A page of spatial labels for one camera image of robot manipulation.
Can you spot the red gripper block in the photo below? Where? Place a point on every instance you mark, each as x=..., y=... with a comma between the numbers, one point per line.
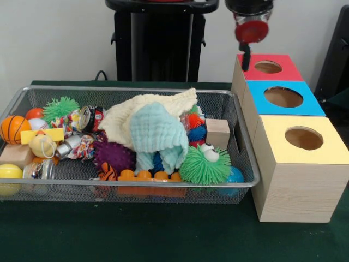
x=252, y=31

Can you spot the wooden box with three holes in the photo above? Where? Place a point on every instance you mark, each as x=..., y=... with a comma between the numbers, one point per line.
x=294, y=191

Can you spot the yellow rubber duck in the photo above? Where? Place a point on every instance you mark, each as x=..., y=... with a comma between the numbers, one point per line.
x=41, y=146

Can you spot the dark green side table cloth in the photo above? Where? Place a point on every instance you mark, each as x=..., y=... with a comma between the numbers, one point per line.
x=339, y=105

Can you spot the orange toy brick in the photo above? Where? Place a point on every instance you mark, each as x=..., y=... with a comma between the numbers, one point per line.
x=147, y=177

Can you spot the black robot stand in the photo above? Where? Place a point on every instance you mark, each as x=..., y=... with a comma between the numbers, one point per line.
x=163, y=41

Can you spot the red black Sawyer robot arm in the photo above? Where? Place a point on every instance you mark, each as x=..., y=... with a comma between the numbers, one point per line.
x=248, y=6

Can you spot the shallow clear mesh bin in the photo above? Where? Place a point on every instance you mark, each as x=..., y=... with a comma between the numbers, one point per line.
x=41, y=196

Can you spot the purple spiky ball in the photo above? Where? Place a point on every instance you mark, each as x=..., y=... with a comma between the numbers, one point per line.
x=114, y=155

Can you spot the small orange basketball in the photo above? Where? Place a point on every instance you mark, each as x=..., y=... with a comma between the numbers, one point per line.
x=13, y=129

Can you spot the red silver soda can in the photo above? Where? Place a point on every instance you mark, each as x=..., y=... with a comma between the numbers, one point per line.
x=92, y=117

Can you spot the wooden cube block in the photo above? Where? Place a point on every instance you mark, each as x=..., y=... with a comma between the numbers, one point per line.
x=216, y=132

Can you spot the light blue waffle cloth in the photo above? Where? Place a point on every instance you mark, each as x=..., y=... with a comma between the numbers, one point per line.
x=158, y=131

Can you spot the cream waffle cloth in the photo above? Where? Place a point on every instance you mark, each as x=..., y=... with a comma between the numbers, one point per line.
x=122, y=122

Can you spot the small green puffer ball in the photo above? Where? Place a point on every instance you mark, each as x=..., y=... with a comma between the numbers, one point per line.
x=61, y=107

